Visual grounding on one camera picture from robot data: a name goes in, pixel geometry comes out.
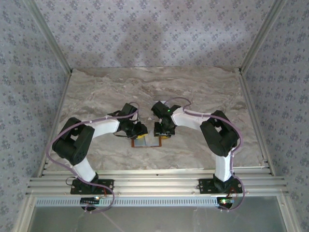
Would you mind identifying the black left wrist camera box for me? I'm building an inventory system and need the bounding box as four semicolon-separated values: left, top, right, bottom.
107;102;139;119

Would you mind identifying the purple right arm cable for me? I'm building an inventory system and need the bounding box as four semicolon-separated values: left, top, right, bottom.
164;96;246;213

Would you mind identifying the grey metal sheet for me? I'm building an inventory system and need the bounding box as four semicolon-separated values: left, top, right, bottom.
31;206;288;232

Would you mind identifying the aluminium side rail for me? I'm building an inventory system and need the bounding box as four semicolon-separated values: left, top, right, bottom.
238;70;276;176
36;72;73;177

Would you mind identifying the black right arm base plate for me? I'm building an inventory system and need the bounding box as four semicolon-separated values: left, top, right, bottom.
198;178;243;194

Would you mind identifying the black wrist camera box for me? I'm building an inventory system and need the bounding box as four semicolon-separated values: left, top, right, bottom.
151;101;181;118
107;102;139;119

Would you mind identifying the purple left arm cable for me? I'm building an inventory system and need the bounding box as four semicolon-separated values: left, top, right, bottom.
46;101;140;214

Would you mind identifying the aluminium mounting rail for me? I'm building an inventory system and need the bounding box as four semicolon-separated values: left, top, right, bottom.
25;169;289;196

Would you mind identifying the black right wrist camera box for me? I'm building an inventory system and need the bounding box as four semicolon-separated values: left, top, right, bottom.
151;101;181;118

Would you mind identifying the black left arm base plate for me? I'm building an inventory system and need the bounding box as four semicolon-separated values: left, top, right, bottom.
70;178;114;195

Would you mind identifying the aluminium frame post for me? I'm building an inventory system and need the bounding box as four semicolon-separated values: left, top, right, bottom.
239;0;288;73

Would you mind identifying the slotted grey cable duct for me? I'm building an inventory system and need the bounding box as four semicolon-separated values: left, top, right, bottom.
36;196;219;207

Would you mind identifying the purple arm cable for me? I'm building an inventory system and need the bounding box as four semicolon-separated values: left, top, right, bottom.
164;96;246;213
46;101;140;214

